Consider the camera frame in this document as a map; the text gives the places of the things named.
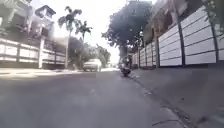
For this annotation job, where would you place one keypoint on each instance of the building behind slatted fence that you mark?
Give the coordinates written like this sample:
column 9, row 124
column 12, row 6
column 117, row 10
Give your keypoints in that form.
column 166, row 13

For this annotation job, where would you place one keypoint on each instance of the white slatted fence wall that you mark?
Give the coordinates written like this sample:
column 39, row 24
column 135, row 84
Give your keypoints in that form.
column 196, row 41

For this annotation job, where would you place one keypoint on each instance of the building with balconies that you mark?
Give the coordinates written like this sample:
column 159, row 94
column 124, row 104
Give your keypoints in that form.
column 23, row 20

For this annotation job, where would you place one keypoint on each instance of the green bushes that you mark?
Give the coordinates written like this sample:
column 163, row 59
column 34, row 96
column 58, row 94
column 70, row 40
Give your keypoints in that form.
column 90, row 53

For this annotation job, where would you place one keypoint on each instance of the grey concrete roadside strip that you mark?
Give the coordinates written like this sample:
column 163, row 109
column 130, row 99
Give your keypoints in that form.
column 186, row 90

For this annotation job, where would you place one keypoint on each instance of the grey asphalt road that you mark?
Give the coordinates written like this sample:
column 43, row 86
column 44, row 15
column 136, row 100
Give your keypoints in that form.
column 80, row 100

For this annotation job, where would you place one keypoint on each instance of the large dark leafy tree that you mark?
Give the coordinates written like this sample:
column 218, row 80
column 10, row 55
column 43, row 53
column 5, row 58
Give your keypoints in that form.
column 128, row 23

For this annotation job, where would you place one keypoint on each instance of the parked motorcycle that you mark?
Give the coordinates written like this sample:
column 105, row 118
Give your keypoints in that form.
column 125, row 66

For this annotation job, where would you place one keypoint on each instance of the short palm tree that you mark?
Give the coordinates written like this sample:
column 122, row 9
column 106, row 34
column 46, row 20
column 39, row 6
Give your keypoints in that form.
column 83, row 30

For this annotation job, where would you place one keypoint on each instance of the white car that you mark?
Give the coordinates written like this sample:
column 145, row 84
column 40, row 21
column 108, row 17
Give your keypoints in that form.
column 92, row 64

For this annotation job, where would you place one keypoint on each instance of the tall palm tree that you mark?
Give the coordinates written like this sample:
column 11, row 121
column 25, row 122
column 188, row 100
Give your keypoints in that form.
column 69, row 23

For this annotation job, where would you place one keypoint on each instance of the white fence with pillars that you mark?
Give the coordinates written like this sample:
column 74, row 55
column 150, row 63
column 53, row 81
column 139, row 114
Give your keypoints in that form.
column 26, row 53

